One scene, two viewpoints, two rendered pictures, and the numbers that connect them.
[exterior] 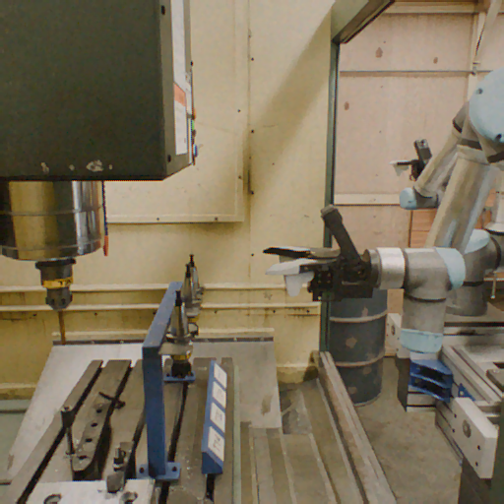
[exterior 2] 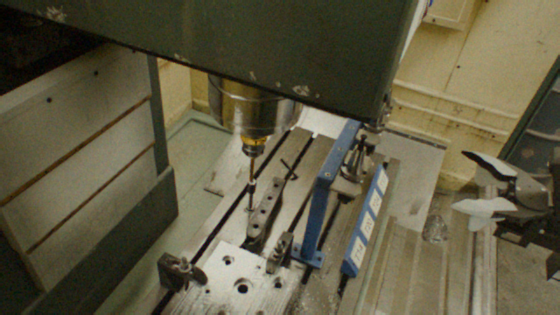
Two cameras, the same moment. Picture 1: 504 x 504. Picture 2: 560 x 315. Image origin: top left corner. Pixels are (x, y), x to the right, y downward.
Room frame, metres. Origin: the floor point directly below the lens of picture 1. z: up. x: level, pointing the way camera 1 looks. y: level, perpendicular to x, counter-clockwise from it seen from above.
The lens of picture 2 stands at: (0.22, 0.07, 1.87)
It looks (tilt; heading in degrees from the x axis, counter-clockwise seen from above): 40 degrees down; 21
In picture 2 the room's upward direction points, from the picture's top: 7 degrees clockwise
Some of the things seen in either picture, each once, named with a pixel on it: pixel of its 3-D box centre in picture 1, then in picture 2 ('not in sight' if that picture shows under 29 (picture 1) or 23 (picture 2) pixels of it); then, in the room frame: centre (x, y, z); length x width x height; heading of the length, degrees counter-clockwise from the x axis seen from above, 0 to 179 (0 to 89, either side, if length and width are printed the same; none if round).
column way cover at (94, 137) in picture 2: not in sight; (88, 164); (0.71, 0.77, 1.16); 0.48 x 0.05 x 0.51; 2
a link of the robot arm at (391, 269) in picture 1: (384, 268); not in sight; (0.80, -0.24, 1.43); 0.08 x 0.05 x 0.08; 0
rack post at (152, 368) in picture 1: (155, 416); (314, 223); (0.92, 0.22, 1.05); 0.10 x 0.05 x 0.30; 92
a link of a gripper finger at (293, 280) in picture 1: (291, 280); (479, 217); (0.73, -0.06, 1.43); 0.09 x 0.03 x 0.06; 126
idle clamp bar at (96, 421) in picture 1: (93, 444); (265, 212); (0.98, 0.39, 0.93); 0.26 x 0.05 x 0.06; 7
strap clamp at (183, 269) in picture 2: not in sight; (183, 274); (0.66, 0.46, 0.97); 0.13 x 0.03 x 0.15; 92
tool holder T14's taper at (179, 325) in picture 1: (179, 318); (357, 158); (0.97, 0.17, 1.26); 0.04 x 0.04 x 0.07
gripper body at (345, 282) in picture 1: (340, 272); (540, 216); (0.79, -0.16, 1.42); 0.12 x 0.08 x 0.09; 90
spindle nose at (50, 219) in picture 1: (50, 213); (257, 79); (0.73, 0.32, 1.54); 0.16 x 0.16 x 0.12
